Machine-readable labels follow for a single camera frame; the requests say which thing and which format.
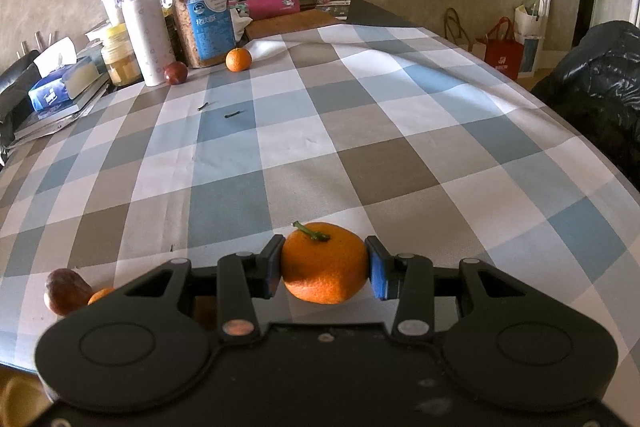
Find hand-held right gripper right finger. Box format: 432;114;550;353
365;235;521;342

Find small mandarin orange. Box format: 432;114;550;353
225;47;252;73

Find metal tubes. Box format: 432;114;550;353
17;32;53;58

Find black puffer jacket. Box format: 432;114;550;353
530;21;640;192

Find yellow lid glass jar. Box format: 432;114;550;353
101;23;143;86

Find black leather sofa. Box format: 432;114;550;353
0;49;41;168

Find blue tissue pack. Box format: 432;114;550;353
27;37;101;112

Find brown handle paper bag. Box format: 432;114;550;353
445;8;488;60

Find blue white shopping bag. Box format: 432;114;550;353
520;34;546;74

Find white cup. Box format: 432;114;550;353
101;0;126;28

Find mandarin orange with stem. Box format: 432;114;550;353
280;221;370;305

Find pink pouch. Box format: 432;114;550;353
245;0;301;22

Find dark red wrinkled plum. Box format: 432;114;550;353
44;268;93;318

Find glass jar with blue label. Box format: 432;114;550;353
157;0;237;69

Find red shopping bag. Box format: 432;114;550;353
484;17;525;80

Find white lavender thermos bottle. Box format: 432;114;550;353
110;0;176;86

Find checked tablecloth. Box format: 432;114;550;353
0;23;640;373

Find large mandarin orange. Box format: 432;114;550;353
87;287;116;306

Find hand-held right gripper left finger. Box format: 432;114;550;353
121;235;287;344

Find wooden cutting board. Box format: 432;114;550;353
244;9;346;42

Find stack of books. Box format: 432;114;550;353
12;74;111;142

